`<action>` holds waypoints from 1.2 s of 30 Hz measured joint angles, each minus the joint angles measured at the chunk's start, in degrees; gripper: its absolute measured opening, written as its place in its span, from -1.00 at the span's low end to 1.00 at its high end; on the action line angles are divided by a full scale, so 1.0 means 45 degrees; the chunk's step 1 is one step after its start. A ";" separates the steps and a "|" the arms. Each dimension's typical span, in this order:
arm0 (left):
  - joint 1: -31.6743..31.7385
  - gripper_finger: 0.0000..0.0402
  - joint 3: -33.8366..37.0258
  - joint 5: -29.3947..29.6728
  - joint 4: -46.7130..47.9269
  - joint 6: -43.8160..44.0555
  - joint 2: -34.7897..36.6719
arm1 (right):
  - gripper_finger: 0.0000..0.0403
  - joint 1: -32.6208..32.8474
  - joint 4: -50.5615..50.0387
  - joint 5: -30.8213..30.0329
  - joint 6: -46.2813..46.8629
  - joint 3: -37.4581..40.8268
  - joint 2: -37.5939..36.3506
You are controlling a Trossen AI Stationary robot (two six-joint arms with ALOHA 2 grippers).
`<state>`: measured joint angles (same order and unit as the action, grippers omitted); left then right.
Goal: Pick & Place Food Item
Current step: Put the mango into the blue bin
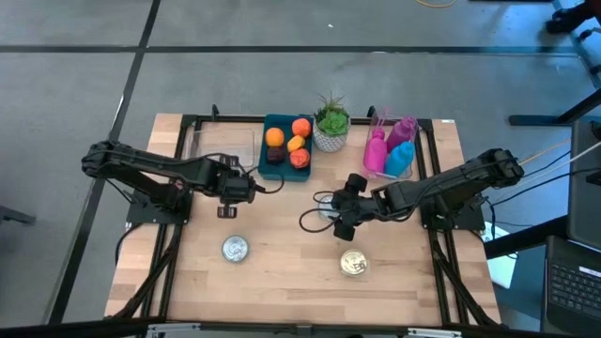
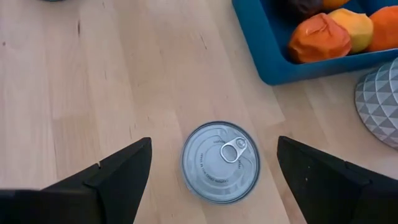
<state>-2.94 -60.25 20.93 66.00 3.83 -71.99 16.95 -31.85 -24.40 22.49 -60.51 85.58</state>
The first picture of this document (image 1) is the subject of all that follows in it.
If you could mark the dark grey equipment panel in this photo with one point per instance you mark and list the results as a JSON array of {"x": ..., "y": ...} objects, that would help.
[{"x": 584, "y": 197}]

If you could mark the purple plastic water bottle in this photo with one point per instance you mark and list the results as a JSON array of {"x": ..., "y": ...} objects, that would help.
[{"x": 401, "y": 133}]

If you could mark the yellow toy lemon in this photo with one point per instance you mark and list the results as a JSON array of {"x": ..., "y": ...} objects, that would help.
[{"x": 296, "y": 143}]

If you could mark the pink plastic water bottle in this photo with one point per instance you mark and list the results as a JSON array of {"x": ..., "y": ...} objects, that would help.
[{"x": 375, "y": 152}]

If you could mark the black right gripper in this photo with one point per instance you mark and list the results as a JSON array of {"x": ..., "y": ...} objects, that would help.
[{"x": 357, "y": 206}]

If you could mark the orange toy fruit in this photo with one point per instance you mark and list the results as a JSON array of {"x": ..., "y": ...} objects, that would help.
[{"x": 301, "y": 127}]

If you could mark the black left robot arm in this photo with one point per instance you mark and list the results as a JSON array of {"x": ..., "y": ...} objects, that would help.
[{"x": 141, "y": 164}]

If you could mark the grey rolling stand legs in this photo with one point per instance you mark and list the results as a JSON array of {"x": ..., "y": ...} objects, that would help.
[{"x": 592, "y": 70}]

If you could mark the yellow-orange toy fruit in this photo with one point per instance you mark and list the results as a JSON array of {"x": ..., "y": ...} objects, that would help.
[{"x": 274, "y": 137}]

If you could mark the grey furniture foot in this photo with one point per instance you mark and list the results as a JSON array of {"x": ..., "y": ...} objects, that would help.
[{"x": 14, "y": 215}]

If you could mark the wide clear plastic bin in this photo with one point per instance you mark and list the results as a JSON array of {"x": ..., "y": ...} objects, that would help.
[{"x": 220, "y": 145}]

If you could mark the blue plastic water bottle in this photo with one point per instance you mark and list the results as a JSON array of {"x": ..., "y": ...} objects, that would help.
[{"x": 400, "y": 159}]

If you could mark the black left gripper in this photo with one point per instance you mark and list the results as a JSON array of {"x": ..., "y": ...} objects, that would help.
[{"x": 237, "y": 185}]

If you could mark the black laptop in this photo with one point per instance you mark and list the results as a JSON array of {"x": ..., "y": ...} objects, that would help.
[{"x": 573, "y": 286}]

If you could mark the small silver-lid blue can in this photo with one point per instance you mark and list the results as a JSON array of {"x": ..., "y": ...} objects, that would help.
[{"x": 324, "y": 211}]

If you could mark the white box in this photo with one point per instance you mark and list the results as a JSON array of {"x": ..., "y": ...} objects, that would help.
[{"x": 500, "y": 267}]

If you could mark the tall clear plastic bin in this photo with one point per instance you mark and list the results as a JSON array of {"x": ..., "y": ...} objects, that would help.
[{"x": 413, "y": 122}]

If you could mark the succulent in patterned pot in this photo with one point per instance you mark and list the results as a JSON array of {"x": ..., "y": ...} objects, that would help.
[{"x": 331, "y": 127}]

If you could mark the black desk leg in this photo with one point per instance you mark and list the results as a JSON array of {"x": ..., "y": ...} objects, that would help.
[{"x": 530, "y": 120}]

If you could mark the teal plastic tray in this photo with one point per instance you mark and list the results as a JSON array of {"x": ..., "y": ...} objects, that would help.
[{"x": 282, "y": 173}]

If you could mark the gold-lid blue label can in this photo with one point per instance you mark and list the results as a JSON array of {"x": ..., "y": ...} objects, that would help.
[{"x": 353, "y": 263}]

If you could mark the silver-lid yellowfin tuna can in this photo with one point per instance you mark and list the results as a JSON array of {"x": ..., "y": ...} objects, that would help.
[{"x": 235, "y": 248}]

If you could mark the black rail with silver brackets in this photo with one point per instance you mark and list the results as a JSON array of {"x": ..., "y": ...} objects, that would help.
[{"x": 94, "y": 328}]

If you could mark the black metal table frame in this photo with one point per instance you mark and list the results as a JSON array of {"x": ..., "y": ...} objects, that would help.
[{"x": 189, "y": 120}]

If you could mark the dark maroon toy fruit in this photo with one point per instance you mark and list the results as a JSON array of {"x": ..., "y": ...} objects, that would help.
[{"x": 276, "y": 155}]

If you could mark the red-orange wrinkled toy fruit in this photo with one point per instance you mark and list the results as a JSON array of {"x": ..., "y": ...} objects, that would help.
[{"x": 299, "y": 158}]

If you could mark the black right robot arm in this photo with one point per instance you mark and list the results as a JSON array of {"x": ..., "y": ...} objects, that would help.
[{"x": 446, "y": 188}]

